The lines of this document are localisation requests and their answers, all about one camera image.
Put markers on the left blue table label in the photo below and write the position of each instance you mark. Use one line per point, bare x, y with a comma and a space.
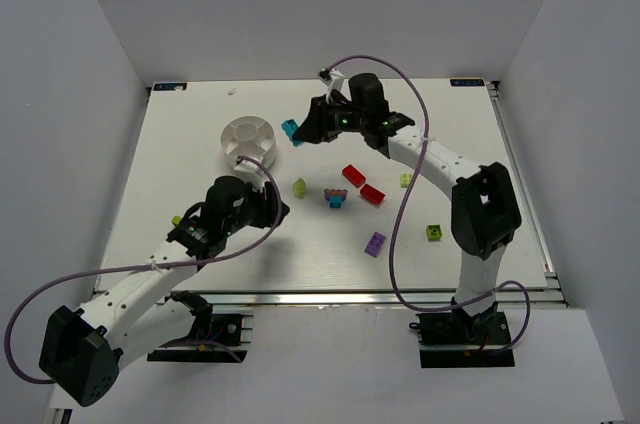
169, 86

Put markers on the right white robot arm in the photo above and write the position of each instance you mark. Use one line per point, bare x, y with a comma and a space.
484, 211

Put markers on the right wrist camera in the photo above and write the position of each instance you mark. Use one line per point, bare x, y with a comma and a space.
333, 80

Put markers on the right blue table label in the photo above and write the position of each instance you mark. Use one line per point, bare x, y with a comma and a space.
467, 82

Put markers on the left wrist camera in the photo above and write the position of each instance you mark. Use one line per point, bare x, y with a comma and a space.
250, 173

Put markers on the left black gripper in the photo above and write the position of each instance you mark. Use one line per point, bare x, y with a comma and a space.
267, 205

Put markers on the dark green lego brick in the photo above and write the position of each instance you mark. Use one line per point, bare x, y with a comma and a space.
434, 233

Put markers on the white divided round container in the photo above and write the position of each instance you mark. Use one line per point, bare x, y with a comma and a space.
249, 136

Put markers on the blue table label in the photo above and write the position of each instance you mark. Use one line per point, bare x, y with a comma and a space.
169, 86
467, 82

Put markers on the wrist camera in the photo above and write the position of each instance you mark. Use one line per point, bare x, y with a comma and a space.
250, 173
333, 80

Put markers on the red lego long brick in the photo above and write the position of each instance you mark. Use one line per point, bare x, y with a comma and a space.
354, 176

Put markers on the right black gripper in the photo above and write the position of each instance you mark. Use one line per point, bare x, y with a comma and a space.
326, 119

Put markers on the purple flat lego brick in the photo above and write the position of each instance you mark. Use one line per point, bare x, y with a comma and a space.
375, 244

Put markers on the light green lego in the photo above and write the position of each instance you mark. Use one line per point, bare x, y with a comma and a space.
299, 188
405, 180

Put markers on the red lego short brick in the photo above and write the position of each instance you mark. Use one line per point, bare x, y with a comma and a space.
372, 195

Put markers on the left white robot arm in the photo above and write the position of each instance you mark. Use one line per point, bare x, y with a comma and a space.
85, 349

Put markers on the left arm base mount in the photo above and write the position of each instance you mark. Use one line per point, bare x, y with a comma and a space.
215, 336

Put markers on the cyan lego brick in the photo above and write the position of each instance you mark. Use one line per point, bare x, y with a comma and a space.
289, 127

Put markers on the aluminium table frame rail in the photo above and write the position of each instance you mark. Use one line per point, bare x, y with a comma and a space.
553, 294

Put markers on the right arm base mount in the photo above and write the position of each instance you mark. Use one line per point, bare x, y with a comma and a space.
445, 341

